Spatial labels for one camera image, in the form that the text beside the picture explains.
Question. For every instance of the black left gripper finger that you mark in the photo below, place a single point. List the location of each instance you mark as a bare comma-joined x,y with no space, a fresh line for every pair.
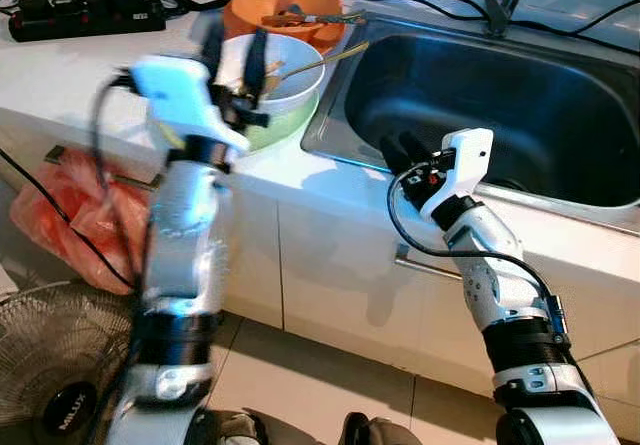
215,53
255,65

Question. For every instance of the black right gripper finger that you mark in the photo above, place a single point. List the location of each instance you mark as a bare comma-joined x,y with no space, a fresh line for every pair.
417,152
395,153

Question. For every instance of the white bowl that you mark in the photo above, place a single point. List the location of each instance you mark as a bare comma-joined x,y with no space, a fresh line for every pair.
295,80

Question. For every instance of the green plate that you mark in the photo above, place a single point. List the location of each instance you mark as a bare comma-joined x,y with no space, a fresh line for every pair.
290,125

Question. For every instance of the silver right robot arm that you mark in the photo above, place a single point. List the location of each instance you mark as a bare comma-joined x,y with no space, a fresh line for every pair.
500,275

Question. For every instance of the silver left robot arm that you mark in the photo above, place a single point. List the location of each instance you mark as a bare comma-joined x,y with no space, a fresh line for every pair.
185,235

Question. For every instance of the orange bowl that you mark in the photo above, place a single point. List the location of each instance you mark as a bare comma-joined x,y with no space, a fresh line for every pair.
255,0

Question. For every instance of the stainless steel sink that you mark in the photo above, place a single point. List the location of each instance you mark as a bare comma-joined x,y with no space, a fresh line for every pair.
480,105

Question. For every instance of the black power strip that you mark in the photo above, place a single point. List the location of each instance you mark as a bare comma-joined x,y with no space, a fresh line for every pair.
85,15

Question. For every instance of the metal faucet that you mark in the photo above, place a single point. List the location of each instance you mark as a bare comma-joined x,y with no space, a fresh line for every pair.
505,5

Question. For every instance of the orange plastic bag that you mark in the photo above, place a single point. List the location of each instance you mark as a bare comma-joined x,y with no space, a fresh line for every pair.
60,215

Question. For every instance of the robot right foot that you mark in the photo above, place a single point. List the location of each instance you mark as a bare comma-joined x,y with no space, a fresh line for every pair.
385,432

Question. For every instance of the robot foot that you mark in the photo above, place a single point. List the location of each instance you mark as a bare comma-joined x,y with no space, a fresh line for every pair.
225,430
385,432

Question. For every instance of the black floor fan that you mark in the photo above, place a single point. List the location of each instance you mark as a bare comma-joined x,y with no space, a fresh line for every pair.
50,355

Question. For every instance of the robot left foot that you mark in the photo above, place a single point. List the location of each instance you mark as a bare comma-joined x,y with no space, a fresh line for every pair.
225,430

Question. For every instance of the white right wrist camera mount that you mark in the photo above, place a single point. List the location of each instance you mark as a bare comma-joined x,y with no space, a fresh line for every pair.
465,160

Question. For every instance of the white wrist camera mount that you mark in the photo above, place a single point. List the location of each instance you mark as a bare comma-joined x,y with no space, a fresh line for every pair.
175,90
465,160

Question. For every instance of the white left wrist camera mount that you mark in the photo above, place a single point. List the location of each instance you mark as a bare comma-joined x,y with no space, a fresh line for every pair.
175,90

